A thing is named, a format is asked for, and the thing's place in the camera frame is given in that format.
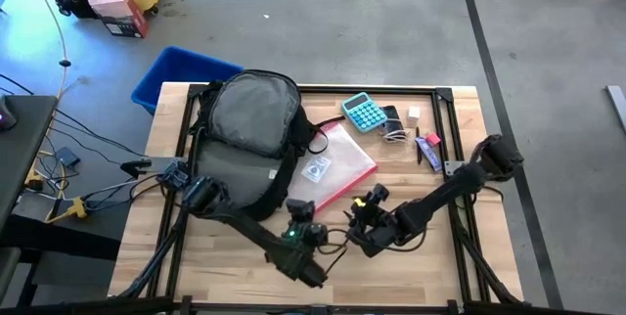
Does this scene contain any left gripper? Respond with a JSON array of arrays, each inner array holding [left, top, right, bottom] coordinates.
[[281, 199, 317, 250]]

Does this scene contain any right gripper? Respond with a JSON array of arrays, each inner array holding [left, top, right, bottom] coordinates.
[[344, 182, 391, 238]]

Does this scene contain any white mesh pouch red trim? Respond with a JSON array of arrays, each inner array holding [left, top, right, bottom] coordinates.
[[286, 121, 379, 213]]

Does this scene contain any teal calculator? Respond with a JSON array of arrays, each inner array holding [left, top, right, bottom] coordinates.
[[340, 91, 389, 134]]

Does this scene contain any black backpack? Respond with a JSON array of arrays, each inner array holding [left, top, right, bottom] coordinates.
[[188, 68, 343, 222]]

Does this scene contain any white card pack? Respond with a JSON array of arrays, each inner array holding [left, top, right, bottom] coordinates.
[[301, 155, 333, 183]]

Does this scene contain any purple flat pack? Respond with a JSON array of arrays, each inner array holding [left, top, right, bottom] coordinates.
[[414, 136, 444, 173]]

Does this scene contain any black phone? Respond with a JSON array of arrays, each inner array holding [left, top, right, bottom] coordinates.
[[380, 105, 406, 135]]

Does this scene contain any blue plastic bin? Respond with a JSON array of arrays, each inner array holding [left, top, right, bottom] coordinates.
[[130, 45, 245, 115]]

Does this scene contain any yellow clamp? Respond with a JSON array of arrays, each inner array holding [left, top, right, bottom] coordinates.
[[45, 196, 90, 224]]

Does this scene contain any grey power adapter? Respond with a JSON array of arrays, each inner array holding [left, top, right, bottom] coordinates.
[[54, 146, 81, 168]]

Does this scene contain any grey metal bar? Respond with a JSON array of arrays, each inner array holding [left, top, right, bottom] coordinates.
[[604, 84, 626, 134]]

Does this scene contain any pink cardboard box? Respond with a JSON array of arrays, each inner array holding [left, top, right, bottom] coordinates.
[[87, 0, 151, 39]]

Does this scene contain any black desk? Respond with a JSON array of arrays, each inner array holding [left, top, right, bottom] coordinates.
[[0, 94, 60, 231]]

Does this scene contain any computer mouse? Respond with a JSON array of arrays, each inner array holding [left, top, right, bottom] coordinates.
[[0, 93, 19, 133]]

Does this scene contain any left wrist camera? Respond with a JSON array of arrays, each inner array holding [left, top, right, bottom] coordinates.
[[305, 222, 330, 248]]

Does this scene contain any white coiled cable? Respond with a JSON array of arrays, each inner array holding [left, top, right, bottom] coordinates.
[[382, 128, 410, 144]]

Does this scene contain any silver mounting bracket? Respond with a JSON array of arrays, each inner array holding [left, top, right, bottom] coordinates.
[[443, 159, 466, 178]]

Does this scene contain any black aluminium table frame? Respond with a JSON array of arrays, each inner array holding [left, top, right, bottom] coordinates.
[[116, 82, 524, 315]]

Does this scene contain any beige hose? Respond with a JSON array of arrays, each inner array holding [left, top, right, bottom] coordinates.
[[22, 0, 72, 104]]

